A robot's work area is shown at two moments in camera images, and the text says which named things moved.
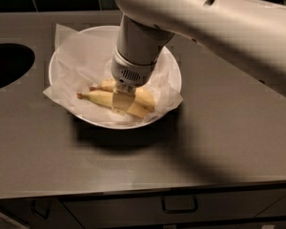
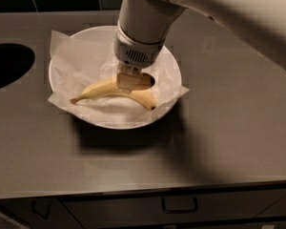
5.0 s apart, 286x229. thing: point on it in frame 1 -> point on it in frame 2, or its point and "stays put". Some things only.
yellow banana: x=105 y=98 -> x=110 y=87
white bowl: x=80 y=78 stays put
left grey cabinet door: x=48 y=213 stays put
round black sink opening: x=9 y=61 stays put
